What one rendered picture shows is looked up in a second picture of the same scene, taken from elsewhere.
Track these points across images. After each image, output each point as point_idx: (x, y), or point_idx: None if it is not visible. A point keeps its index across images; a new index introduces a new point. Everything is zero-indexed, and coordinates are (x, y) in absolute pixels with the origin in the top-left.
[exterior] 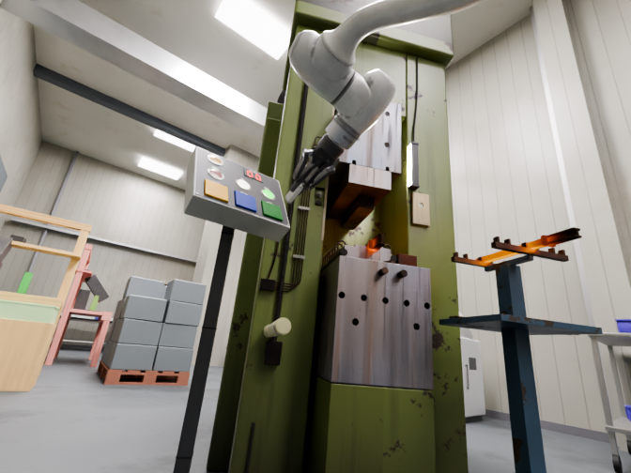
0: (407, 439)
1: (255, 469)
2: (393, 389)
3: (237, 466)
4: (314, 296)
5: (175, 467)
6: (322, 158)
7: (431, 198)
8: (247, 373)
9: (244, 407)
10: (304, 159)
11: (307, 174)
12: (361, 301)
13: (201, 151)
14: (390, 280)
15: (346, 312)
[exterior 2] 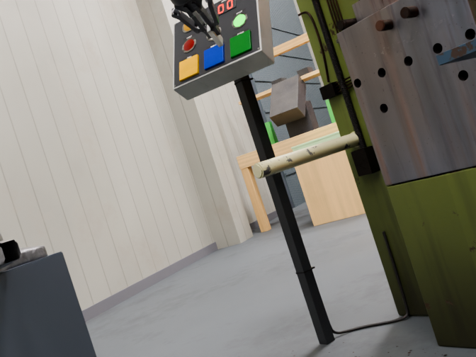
0: None
1: (404, 272)
2: (458, 173)
3: (388, 271)
4: None
5: (299, 280)
6: (185, 6)
7: None
8: (358, 187)
9: (370, 219)
10: (178, 18)
11: (197, 21)
12: (380, 79)
13: (177, 27)
14: (404, 27)
15: (370, 100)
